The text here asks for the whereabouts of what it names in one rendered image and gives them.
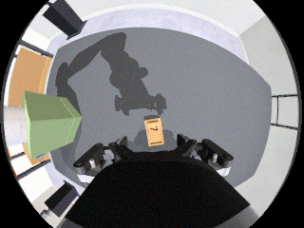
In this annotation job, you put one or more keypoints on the tan rectangular tray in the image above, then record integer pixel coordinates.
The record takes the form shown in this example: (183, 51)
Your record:
(154, 139)

